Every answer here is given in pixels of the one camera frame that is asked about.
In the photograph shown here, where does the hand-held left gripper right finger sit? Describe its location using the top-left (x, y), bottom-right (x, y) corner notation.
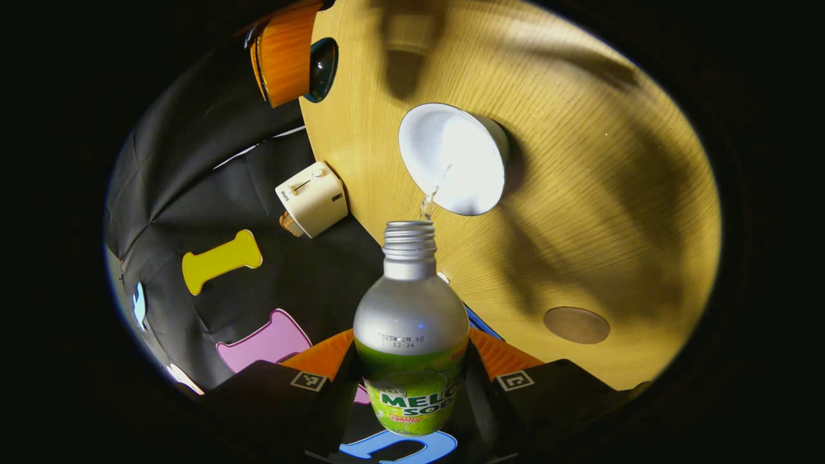
top-left (467, 325), bottom-right (653, 462)

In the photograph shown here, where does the white cable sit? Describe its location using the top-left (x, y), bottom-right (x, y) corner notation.
top-left (211, 125), bottom-right (307, 170)

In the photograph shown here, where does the teal teacup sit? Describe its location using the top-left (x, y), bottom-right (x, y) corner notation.
top-left (398, 102), bottom-right (510, 217)

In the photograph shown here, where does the white toaster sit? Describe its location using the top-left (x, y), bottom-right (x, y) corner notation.
top-left (275, 161), bottom-right (350, 240)

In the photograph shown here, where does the blue folded towel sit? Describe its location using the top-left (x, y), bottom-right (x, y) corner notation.
top-left (437, 271), bottom-right (505, 341)

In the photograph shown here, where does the round brown coaster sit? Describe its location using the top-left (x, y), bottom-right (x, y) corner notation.
top-left (543, 307), bottom-right (611, 345)

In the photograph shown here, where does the teal teacup lid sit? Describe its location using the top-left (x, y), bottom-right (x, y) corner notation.
top-left (303, 37), bottom-right (340, 104)

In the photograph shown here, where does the silver green water bottle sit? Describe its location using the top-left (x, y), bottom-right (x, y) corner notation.
top-left (353, 220), bottom-right (471, 438)

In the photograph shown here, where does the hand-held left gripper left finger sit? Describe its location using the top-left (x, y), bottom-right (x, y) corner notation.
top-left (200, 329), bottom-right (363, 464)

